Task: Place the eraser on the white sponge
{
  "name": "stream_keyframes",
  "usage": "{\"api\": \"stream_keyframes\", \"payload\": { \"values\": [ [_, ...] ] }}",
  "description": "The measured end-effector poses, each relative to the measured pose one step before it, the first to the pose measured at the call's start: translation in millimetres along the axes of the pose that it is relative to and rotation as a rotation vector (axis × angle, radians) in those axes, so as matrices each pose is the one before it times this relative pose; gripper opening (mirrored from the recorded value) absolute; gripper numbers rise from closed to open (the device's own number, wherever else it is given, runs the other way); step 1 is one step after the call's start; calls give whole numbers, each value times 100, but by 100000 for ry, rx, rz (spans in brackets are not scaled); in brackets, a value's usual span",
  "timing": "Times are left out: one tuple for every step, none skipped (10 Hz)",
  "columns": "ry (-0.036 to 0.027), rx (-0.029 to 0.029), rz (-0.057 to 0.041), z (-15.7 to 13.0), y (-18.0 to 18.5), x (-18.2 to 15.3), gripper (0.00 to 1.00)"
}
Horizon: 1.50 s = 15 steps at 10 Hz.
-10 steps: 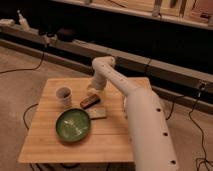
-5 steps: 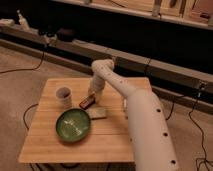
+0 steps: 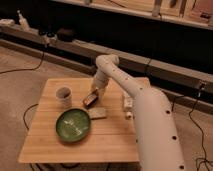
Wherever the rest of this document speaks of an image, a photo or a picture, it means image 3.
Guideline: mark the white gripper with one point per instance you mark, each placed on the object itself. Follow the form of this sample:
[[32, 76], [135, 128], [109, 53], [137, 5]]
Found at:
[[99, 83]]

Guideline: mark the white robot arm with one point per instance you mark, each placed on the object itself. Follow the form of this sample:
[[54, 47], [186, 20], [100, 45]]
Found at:
[[157, 138]]

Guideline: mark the white sponge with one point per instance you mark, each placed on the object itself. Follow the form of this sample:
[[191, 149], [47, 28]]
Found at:
[[97, 113]]

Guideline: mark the small white bottle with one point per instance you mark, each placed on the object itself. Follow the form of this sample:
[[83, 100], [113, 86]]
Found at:
[[127, 105]]

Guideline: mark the white paper cup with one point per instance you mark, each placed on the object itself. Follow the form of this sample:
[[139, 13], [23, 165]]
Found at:
[[64, 96]]

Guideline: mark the green bowl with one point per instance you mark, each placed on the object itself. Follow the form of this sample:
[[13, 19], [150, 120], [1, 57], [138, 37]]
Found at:
[[73, 125]]

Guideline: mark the black box on ledge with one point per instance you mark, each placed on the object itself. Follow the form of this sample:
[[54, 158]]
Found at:
[[66, 35]]

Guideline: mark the white spray bottle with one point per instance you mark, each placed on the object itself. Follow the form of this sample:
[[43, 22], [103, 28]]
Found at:
[[23, 21]]

